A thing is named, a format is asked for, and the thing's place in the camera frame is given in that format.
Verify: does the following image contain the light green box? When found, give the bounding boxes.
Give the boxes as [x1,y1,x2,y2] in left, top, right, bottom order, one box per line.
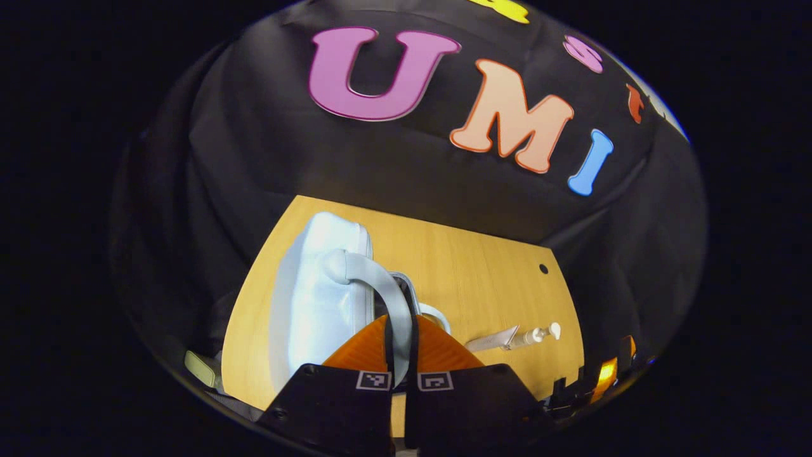
[184,350,224,389]

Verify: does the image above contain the white squeeze tube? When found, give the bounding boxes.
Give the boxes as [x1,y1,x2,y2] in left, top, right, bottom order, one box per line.
[465,326,521,353]

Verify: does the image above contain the gray seat with black rim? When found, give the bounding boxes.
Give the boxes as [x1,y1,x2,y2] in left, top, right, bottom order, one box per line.
[202,381,264,423]

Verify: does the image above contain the white pump bottle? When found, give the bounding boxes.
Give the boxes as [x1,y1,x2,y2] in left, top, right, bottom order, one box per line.
[504,322,562,351]

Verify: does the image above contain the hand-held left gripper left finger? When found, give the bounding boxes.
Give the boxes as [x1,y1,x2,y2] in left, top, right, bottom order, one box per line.
[257,315,395,457]

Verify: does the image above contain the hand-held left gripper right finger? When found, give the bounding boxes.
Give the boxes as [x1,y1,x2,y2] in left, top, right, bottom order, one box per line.
[405,315,553,454]

